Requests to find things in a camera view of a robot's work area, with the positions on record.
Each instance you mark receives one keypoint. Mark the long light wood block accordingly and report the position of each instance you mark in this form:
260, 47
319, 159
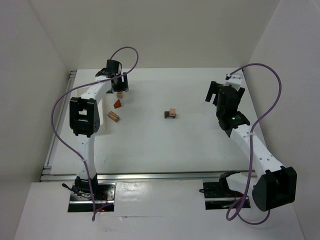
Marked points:
113, 116

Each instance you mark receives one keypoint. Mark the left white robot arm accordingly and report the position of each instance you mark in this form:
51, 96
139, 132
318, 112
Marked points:
84, 120

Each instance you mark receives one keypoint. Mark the aluminium rail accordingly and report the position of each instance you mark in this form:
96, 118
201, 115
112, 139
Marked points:
114, 177
59, 118

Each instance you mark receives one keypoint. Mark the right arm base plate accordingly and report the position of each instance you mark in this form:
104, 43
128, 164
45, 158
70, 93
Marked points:
216, 198

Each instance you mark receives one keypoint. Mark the light wood cube block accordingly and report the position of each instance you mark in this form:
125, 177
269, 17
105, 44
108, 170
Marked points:
172, 111

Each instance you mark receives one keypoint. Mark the front aluminium rail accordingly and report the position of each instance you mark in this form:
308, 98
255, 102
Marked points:
114, 177

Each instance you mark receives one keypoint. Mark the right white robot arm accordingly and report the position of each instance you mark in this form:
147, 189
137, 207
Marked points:
276, 184

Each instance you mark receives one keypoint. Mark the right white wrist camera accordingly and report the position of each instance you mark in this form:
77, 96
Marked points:
234, 80

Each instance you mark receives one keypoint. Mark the dark brown arch block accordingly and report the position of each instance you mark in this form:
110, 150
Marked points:
168, 114

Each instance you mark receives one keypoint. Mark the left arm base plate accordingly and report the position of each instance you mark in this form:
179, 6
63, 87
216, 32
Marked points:
104, 200

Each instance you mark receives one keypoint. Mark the white plastic bin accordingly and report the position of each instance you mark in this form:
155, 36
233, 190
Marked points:
102, 108

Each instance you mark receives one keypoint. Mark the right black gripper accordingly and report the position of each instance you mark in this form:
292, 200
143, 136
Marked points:
216, 90

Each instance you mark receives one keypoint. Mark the orange triangular wood block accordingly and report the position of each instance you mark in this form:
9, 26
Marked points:
117, 104

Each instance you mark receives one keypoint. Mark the left aluminium rail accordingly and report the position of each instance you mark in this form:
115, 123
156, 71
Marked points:
59, 118

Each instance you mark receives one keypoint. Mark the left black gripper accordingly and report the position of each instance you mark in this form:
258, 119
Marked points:
119, 85

